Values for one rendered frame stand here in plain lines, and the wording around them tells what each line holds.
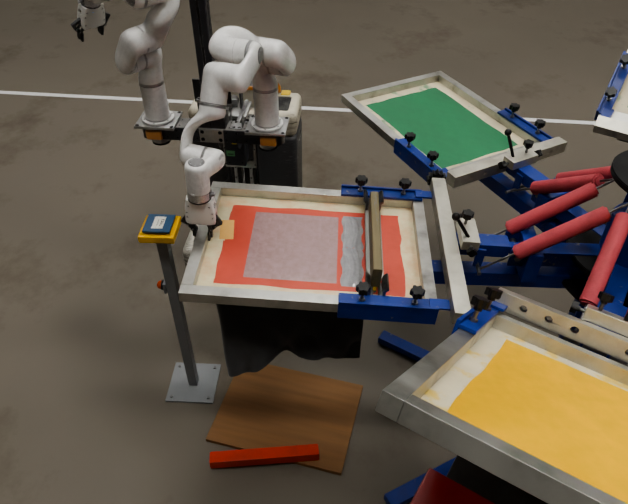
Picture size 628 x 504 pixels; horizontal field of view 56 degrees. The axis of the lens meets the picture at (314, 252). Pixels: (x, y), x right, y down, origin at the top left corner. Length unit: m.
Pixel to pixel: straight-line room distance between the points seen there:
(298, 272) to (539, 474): 1.19
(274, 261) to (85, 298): 1.67
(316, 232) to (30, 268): 2.08
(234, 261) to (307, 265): 0.24
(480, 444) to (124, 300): 2.65
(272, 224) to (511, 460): 1.40
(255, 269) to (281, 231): 0.21
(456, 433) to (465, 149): 1.88
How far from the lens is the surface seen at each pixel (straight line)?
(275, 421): 2.72
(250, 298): 1.80
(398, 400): 0.93
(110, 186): 4.21
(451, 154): 2.61
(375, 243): 1.90
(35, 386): 3.12
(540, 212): 2.07
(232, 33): 2.04
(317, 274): 1.92
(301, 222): 2.12
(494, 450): 0.92
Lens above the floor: 2.32
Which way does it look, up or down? 42 degrees down
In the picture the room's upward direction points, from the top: straight up
